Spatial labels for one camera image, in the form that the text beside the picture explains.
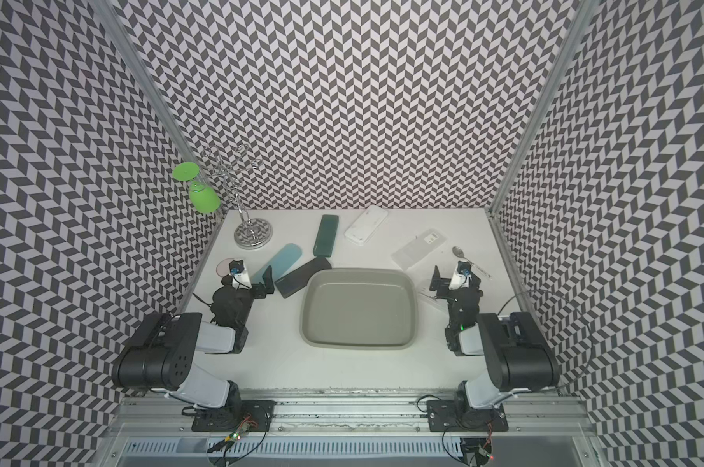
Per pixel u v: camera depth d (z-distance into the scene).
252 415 0.71
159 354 0.45
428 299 0.95
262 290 0.82
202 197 0.92
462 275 0.76
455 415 0.72
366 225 1.12
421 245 1.06
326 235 1.11
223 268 0.94
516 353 0.45
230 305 0.70
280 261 1.02
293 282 0.94
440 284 0.82
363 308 0.90
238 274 0.75
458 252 1.05
